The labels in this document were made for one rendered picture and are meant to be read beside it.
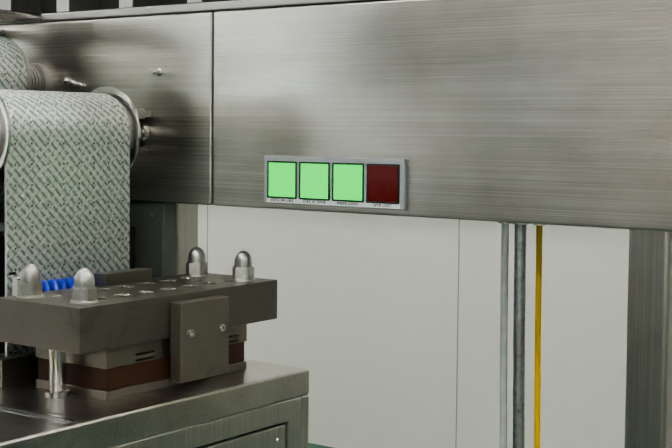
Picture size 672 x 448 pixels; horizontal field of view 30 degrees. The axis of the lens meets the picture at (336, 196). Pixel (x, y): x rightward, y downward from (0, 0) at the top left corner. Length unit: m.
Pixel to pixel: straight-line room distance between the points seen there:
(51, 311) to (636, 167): 0.76
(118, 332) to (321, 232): 3.10
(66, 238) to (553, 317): 2.63
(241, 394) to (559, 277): 2.55
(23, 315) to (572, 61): 0.79
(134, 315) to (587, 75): 0.67
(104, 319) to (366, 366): 3.08
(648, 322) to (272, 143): 0.60
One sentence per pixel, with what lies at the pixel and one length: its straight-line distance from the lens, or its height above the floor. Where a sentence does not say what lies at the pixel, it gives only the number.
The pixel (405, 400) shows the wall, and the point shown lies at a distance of 4.61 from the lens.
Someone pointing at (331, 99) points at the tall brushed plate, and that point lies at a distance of 1.80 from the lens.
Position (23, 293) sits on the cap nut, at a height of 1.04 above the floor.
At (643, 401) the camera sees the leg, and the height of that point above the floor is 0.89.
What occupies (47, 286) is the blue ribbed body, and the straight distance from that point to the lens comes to 1.81.
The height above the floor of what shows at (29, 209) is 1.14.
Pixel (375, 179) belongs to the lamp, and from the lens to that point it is 1.75.
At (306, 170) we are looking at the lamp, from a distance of 1.82.
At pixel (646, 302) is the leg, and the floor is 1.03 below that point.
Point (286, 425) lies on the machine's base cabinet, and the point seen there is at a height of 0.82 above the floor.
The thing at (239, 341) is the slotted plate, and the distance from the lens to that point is 1.88.
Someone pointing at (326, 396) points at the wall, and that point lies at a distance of 4.82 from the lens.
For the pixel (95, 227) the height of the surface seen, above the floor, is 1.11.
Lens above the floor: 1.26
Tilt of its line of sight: 3 degrees down
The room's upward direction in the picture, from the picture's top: 1 degrees clockwise
